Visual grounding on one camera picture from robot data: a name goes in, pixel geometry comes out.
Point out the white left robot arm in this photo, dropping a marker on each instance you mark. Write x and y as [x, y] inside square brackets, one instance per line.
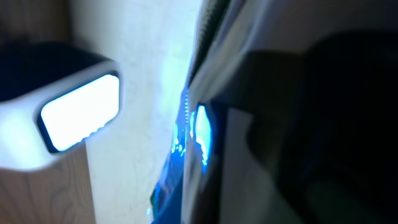
[325, 125]

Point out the white barcode scanner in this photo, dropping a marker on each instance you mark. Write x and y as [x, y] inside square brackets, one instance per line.
[53, 96]

